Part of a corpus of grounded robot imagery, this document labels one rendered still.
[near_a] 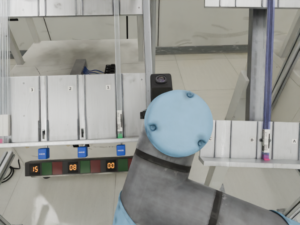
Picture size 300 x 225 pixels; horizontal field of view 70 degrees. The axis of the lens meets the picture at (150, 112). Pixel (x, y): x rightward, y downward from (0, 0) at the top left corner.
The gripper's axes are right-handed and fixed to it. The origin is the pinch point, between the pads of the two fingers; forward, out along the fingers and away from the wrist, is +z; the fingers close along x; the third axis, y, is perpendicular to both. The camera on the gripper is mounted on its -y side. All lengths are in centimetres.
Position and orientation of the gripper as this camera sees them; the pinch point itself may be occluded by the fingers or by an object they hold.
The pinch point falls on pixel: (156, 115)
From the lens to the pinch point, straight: 57.9
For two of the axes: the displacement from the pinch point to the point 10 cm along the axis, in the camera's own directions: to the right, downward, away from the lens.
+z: -0.4, 0.5, 10.0
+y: 0.4, 10.0, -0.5
